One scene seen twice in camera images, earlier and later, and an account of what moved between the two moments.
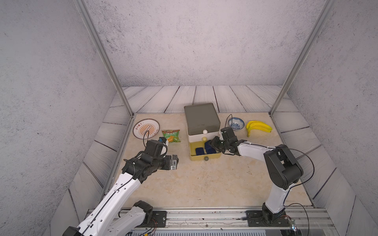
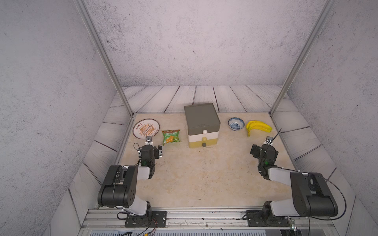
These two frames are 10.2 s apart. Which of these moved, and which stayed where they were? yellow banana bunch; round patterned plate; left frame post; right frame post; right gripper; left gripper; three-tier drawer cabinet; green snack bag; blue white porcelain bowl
Moved: three-tier drawer cabinet; left gripper; right gripper
Stayed: right frame post; round patterned plate; green snack bag; blue white porcelain bowl; yellow banana bunch; left frame post
